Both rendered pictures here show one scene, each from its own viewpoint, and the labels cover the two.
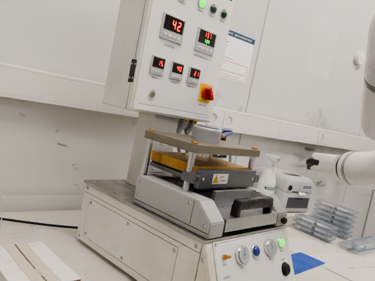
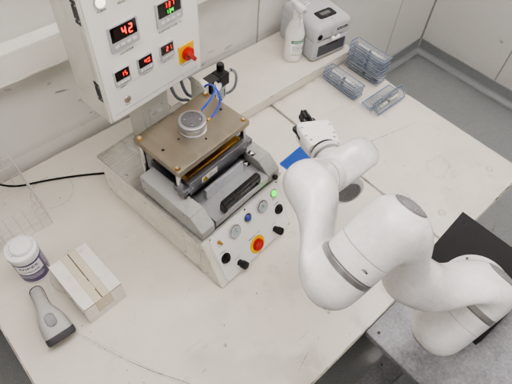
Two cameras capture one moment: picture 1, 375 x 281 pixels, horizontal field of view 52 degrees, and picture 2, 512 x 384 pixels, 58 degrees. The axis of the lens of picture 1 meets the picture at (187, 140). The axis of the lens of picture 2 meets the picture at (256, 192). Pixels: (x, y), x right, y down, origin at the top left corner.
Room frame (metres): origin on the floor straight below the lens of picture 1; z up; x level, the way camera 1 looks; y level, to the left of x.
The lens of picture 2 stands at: (0.13, -0.17, 2.03)
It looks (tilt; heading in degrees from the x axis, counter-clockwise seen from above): 53 degrees down; 356
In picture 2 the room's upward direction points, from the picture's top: 5 degrees clockwise
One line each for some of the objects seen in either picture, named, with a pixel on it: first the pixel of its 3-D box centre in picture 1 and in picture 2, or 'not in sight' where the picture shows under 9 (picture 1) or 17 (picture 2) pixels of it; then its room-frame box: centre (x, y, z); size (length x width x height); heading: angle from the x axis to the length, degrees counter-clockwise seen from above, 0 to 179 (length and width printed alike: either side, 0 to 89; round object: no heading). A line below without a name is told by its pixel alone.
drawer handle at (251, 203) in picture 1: (253, 206); (241, 192); (0.90, -0.18, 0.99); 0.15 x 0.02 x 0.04; 138
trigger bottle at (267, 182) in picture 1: (268, 181); (296, 31); (1.78, -0.40, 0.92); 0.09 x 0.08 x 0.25; 32
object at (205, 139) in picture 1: (199, 148); (190, 126); (1.06, -0.04, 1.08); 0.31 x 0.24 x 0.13; 138
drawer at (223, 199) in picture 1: (208, 196); (206, 170); (1.00, -0.08, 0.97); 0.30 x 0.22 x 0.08; 48
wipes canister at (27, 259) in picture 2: not in sight; (27, 259); (0.77, 0.42, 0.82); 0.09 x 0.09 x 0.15
